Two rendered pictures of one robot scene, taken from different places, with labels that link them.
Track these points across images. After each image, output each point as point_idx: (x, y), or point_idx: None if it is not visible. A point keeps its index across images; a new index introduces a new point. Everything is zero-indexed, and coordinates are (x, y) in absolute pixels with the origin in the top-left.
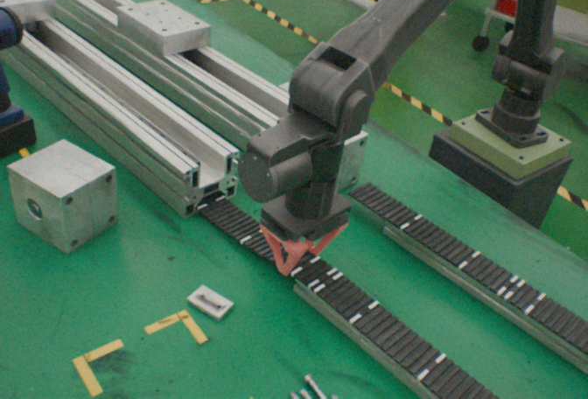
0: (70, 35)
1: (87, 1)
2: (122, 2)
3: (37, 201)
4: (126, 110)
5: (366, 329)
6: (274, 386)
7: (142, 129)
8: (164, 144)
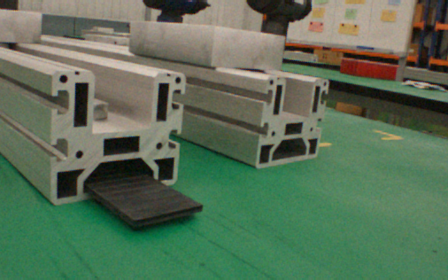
0: (108, 48)
1: (73, 52)
2: (0, 47)
3: None
4: (68, 39)
5: None
6: None
7: (62, 37)
8: (52, 36)
